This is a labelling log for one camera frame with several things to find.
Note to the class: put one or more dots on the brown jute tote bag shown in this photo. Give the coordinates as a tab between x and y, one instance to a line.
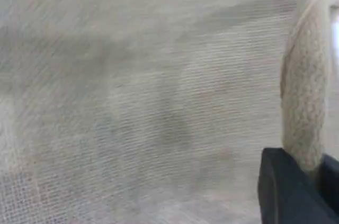
132	75

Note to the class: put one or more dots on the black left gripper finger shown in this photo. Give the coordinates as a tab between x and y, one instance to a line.
286	197
331	181

